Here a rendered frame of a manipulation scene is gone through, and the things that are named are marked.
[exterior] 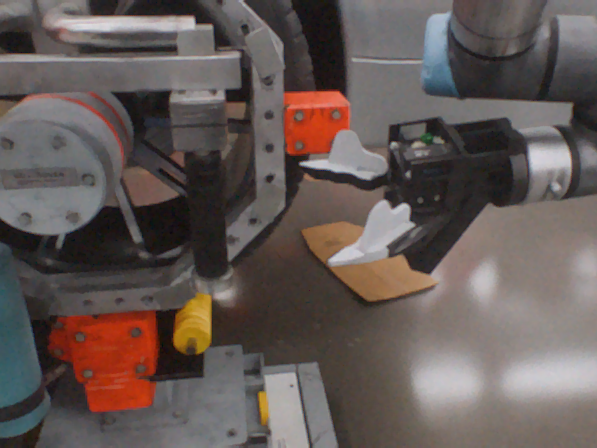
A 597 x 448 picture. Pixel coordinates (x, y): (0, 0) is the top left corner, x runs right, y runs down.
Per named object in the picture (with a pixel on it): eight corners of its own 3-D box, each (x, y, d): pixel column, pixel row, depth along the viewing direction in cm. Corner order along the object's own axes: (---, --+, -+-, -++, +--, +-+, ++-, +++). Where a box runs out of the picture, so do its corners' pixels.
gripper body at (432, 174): (380, 122, 53) (500, 106, 54) (376, 192, 59) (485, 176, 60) (405, 167, 47) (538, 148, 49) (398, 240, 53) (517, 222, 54)
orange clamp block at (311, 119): (278, 139, 82) (338, 137, 83) (284, 157, 75) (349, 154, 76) (278, 92, 79) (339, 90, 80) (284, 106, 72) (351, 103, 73)
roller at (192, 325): (212, 268, 113) (210, 243, 110) (211, 364, 87) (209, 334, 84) (184, 270, 112) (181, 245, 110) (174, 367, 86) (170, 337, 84)
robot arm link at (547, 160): (522, 173, 60) (561, 220, 54) (482, 178, 60) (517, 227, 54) (539, 112, 55) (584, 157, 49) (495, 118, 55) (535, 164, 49)
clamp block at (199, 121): (227, 124, 59) (224, 73, 56) (229, 151, 51) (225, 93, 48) (179, 125, 58) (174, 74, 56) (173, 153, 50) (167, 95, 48)
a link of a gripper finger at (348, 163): (309, 115, 58) (393, 132, 55) (311, 161, 62) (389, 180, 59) (296, 129, 56) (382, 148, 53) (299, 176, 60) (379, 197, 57)
